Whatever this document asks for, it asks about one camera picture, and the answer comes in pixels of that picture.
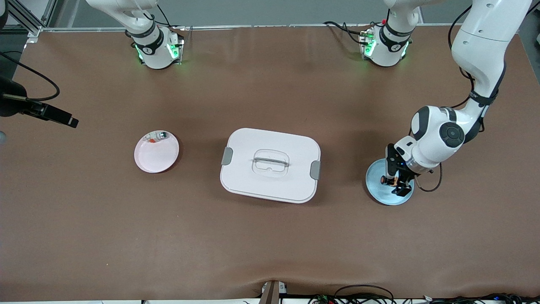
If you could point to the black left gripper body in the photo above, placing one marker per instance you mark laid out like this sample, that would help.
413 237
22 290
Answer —
407 174

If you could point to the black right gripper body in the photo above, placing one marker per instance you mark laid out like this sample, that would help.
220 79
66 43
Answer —
12 103

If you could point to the orange black switch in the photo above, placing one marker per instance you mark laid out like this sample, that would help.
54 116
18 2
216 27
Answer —
387 180

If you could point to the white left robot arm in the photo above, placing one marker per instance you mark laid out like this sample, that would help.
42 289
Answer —
481 46

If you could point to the grey box latch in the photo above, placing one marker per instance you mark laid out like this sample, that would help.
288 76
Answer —
227 156
315 170

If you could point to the white lidded storage box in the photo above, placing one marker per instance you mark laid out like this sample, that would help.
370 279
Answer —
270 188

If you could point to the light blue round plate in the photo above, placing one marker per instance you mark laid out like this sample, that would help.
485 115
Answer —
379 192

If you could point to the pink round plate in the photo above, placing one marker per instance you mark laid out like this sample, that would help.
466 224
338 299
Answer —
157 158

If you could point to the brown table mat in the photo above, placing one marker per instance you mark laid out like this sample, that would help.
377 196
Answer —
270 245

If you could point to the aluminium frame profile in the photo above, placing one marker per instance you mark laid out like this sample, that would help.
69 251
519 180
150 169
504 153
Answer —
525 25
29 19

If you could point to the white green switch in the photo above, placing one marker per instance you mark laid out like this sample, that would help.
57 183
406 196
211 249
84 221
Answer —
162 135

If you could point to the metal table edge bracket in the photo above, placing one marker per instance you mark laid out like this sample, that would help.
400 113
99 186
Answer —
272 292

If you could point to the silver table edge rail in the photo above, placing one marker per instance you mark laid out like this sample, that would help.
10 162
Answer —
270 26

